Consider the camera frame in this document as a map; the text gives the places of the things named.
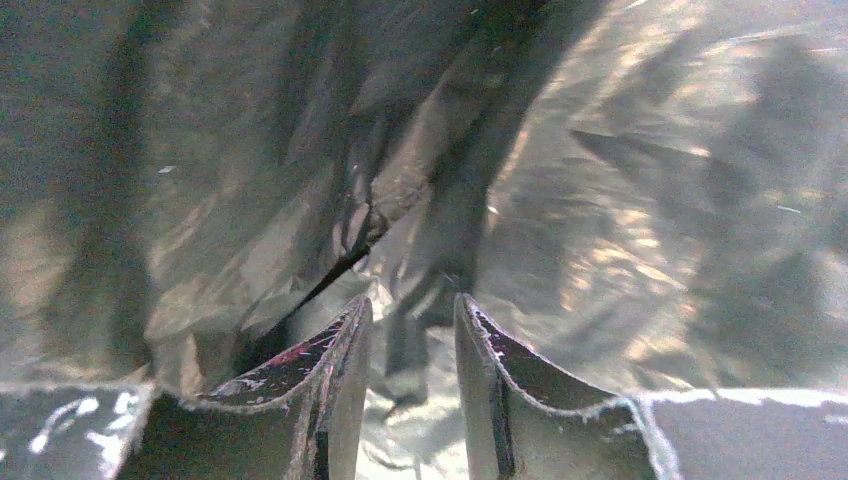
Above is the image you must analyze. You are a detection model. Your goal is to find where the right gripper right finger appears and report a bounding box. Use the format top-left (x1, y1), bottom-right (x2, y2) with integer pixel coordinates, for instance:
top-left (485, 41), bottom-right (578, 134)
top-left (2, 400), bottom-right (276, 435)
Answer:
top-left (454, 294), bottom-right (656, 479)

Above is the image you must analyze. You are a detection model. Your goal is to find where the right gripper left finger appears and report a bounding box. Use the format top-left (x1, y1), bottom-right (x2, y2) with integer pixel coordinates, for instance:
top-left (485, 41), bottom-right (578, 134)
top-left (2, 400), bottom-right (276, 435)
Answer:
top-left (118, 295), bottom-right (373, 479)

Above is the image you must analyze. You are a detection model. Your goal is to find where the black wrapping paper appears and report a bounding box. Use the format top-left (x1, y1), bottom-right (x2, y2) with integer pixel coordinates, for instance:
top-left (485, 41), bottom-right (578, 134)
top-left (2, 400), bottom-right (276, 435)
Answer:
top-left (1, 1), bottom-right (847, 479)

